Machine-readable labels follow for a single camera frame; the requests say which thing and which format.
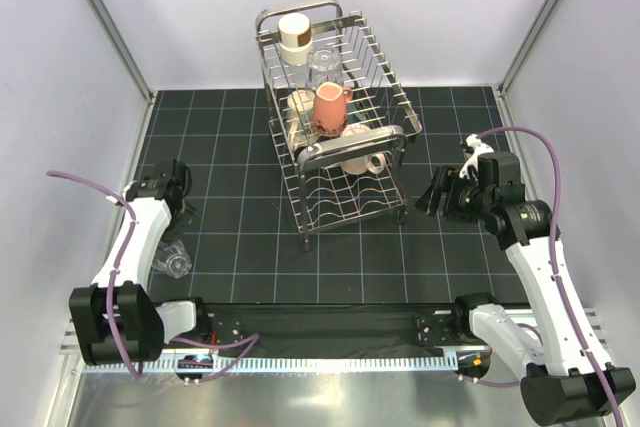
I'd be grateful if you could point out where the pink mug with handle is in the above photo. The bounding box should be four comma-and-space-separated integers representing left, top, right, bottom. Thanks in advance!
339, 122, 387, 176

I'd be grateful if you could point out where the cream floral painted mug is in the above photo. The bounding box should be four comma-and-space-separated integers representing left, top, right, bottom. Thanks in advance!
285, 89, 318, 151

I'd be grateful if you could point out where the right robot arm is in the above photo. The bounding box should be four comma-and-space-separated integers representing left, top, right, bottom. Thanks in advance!
416, 152, 636, 426

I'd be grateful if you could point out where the white slotted cable duct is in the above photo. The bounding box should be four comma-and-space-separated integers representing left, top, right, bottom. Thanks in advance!
84, 355, 459, 374

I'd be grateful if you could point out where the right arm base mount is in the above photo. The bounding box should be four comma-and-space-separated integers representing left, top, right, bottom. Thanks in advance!
415, 310, 458, 348

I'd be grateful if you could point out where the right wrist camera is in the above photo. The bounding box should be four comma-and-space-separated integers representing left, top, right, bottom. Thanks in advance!
459, 134, 494, 180

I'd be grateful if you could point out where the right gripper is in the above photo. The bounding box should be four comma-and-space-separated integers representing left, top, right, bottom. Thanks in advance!
415, 164, 493, 224

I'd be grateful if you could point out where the coral mug white interior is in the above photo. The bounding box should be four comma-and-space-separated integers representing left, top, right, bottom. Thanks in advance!
312, 82, 353, 138

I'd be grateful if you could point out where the aluminium frame rail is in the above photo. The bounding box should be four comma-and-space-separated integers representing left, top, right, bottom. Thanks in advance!
59, 311, 601, 348

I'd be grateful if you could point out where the black grid mat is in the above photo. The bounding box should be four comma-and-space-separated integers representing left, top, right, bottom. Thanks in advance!
89, 86, 556, 304

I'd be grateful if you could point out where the steel wire dish rack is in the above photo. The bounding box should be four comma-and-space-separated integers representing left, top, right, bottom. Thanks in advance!
255, 0, 422, 250

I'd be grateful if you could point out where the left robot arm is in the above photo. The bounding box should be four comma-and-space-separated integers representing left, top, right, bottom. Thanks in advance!
65, 159, 212, 368

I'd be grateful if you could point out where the brown metal-lined cup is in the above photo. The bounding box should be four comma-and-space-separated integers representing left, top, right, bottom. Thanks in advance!
277, 12, 312, 66

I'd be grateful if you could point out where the clear plastic cup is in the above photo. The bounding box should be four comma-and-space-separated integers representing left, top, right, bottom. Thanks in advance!
305, 46, 344, 92
151, 240, 192, 279

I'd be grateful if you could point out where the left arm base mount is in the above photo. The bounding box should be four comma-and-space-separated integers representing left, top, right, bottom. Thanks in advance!
200, 314, 244, 348

